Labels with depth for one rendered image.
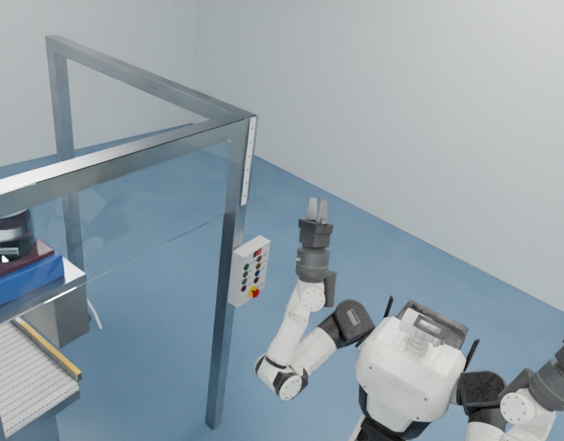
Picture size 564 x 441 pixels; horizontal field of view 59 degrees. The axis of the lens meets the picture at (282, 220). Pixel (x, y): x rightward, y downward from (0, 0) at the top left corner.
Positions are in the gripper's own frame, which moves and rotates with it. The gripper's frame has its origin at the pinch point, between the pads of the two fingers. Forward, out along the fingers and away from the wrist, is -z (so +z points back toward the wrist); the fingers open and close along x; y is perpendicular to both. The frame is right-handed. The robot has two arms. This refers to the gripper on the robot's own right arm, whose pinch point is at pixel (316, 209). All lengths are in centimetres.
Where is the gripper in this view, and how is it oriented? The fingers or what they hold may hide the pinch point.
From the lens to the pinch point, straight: 134.4
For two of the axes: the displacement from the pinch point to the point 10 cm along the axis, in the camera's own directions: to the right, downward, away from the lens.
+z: -0.8, 9.9, 1.3
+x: 4.7, 1.5, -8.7
